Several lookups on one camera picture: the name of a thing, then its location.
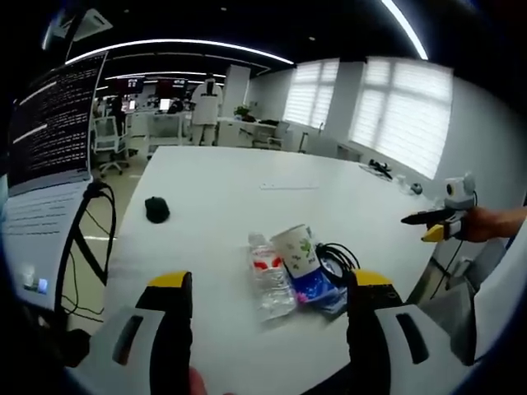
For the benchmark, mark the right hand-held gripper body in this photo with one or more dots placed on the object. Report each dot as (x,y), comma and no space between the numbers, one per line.
(458,193)

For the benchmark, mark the straight ceiling light strip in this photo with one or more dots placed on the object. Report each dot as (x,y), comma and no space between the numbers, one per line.
(405,26)

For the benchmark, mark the green potted plant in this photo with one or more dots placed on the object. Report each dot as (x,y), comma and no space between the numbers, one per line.
(242,111)

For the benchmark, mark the grey chair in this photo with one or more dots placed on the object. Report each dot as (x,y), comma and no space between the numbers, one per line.
(453,312)

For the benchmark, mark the small grey table object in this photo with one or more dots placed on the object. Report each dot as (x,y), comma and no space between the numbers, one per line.
(413,188)

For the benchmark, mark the clear plastic water bottle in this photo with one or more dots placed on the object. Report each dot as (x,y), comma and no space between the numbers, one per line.
(269,288)

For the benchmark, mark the large window with blinds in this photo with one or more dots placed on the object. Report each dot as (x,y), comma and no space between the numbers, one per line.
(403,117)

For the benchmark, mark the monitor with dark screen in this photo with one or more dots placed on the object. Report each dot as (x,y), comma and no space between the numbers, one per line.
(57,119)

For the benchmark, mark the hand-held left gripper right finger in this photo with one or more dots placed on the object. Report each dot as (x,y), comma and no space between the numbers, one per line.
(407,329)

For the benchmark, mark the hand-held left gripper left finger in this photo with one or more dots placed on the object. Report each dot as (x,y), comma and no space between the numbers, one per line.
(136,329)

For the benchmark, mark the black device on table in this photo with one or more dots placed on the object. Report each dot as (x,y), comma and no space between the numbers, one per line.
(381,168)

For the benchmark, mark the screen with white page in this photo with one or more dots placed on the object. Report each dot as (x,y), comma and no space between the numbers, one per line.
(37,230)

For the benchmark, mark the small window with blinds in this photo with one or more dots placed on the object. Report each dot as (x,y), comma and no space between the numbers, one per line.
(313,92)

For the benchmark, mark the blue patterned packet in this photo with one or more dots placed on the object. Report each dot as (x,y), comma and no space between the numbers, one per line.
(317,292)

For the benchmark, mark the person's right hand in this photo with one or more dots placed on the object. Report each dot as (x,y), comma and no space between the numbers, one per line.
(479,224)

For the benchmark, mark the ceiling air vent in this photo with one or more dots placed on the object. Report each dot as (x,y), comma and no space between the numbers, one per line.
(82,24)

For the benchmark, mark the white paper cup green print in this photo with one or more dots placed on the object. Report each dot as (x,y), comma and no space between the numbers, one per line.
(296,251)

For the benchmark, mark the black computer mouse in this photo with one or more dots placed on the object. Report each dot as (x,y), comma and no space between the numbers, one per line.
(157,210)

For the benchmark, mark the white tabletop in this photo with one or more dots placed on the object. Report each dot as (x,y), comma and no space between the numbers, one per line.
(230,197)

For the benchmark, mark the white background desk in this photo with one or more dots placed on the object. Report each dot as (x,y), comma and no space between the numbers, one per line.
(164,123)

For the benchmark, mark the white office chair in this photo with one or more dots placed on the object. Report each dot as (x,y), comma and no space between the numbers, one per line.
(108,140)

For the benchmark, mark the curved ceiling light strip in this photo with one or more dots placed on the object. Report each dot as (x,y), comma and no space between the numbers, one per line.
(185,43)

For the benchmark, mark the person's left hand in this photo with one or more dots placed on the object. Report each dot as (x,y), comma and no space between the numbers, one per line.
(198,382)

